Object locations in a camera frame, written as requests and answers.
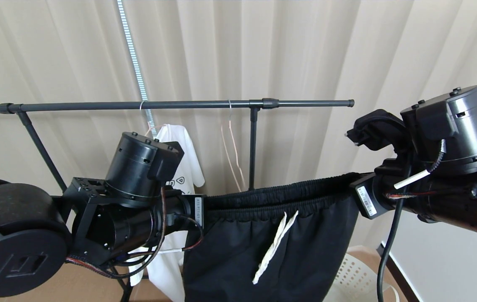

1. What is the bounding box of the beige curtain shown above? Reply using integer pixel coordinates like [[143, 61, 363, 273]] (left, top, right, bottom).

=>
[[0, 0, 477, 252]]

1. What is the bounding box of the black garment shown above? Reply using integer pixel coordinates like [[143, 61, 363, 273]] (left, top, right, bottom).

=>
[[183, 172, 360, 302]]

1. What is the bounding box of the white garment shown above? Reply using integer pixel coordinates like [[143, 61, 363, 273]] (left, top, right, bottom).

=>
[[127, 124, 205, 302]]

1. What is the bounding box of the black clothes rack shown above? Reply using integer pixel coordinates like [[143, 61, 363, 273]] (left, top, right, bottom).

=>
[[0, 99, 355, 302]]

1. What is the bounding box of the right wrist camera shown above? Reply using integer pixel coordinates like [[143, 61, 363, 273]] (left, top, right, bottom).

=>
[[345, 109, 415, 170]]

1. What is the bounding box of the pink clothes hanger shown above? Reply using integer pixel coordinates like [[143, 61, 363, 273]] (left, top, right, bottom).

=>
[[139, 101, 157, 137], [220, 100, 247, 192]]

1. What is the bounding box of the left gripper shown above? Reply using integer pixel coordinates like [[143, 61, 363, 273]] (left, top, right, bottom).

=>
[[171, 192, 205, 232]]

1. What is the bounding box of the white laundry basket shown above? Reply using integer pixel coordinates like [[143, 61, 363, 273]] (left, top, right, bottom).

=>
[[333, 253, 400, 302]]

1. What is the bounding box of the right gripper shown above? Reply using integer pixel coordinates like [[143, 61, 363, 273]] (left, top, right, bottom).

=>
[[354, 172, 394, 219]]

